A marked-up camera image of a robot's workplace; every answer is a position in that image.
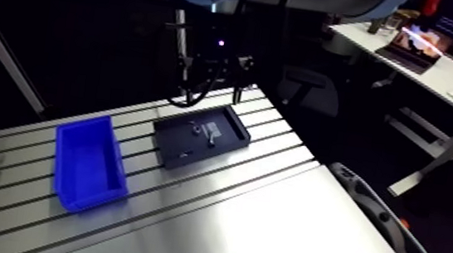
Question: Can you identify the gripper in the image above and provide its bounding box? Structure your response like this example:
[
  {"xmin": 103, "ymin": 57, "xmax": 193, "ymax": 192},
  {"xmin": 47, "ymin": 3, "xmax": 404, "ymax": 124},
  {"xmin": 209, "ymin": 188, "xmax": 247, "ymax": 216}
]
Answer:
[{"xmin": 181, "ymin": 17, "xmax": 261, "ymax": 112}]

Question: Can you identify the steel bolt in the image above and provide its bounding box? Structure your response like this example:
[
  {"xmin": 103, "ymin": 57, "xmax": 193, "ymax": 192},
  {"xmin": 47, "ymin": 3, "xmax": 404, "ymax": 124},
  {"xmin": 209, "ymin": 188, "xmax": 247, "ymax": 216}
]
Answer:
[{"xmin": 206, "ymin": 130, "xmax": 220, "ymax": 148}]

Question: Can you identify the black tray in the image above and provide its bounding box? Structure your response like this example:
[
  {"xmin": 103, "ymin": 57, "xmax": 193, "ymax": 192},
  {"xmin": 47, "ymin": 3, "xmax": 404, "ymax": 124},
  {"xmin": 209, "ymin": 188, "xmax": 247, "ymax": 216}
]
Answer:
[{"xmin": 147, "ymin": 95, "xmax": 256, "ymax": 180}]

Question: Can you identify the blue bin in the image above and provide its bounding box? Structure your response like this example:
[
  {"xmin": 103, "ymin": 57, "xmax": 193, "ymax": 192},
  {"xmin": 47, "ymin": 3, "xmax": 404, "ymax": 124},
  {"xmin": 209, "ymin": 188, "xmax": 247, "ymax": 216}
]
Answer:
[{"xmin": 45, "ymin": 108, "xmax": 139, "ymax": 221}]

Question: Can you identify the black office chair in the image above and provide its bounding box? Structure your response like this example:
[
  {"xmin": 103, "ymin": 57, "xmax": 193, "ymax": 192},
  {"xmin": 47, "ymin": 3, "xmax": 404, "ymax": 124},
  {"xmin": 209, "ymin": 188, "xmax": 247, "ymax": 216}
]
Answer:
[{"xmin": 274, "ymin": 63, "xmax": 346, "ymax": 119}]

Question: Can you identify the open laptop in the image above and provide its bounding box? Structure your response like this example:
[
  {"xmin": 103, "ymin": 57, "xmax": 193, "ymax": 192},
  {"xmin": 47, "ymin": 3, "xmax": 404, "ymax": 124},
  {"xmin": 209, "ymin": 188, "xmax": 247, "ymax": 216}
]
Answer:
[{"xmin": 373, "ymin": 22, "xmax": 447, "ymax": 79}]

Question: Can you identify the pale holed strip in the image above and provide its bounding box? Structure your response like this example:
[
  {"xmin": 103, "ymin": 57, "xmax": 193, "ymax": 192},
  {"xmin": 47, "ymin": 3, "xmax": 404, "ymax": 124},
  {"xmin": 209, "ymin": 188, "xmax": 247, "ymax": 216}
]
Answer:
[{"xmin": 316, "ymin": 159, "xmax": 453, "ymax": 253}]

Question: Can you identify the white desk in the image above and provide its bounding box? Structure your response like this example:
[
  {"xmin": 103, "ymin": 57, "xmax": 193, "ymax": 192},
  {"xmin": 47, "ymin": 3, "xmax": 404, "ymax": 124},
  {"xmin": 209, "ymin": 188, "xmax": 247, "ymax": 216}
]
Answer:
[{"xmin": 308, "ymin": 17, "xmax": 453, "ymax": 206}]

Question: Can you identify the black cable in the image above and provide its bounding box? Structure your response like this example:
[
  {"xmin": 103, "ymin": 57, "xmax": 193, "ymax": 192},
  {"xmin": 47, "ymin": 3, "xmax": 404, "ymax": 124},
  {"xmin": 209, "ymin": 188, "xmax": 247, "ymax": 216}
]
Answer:
[{"xmin": 166, "ymin": 51, "xmax": 225, "ymax": 113}]

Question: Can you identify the silver upright post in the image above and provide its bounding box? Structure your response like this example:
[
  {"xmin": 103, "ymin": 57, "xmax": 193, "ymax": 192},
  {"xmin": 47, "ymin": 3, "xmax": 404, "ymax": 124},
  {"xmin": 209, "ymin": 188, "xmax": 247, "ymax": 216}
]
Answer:
[{"xmin": 164, "ymin": 7, "xmax": 201, "ymax": 94}]

